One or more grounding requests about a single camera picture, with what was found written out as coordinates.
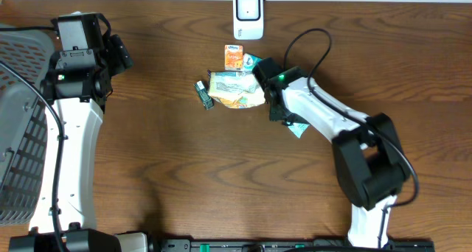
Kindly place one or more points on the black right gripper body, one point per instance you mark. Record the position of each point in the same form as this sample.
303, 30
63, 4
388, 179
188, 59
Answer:
276, 112

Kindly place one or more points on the light green snack packet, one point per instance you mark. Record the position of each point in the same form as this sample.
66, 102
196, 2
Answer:
298, 129

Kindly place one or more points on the yellow chips bag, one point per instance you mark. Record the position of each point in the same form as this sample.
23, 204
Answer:
235, 89

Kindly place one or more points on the teal tissue pack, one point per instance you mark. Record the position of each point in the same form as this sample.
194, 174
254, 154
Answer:
249, 62

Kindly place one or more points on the dark green small box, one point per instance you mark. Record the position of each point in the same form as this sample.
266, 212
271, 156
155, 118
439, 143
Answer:
203, 95

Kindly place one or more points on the orange tissue pack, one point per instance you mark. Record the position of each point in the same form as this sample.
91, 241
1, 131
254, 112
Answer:
233, 57

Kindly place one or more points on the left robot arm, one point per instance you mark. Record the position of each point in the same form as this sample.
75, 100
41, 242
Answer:
52, 108

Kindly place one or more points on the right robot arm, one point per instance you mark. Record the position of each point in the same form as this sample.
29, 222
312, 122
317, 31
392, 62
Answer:
370, 165

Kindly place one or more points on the grey plastic basket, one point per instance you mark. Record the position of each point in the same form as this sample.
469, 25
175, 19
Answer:
23, 123

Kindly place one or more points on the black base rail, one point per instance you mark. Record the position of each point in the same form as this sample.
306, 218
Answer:
186, 245

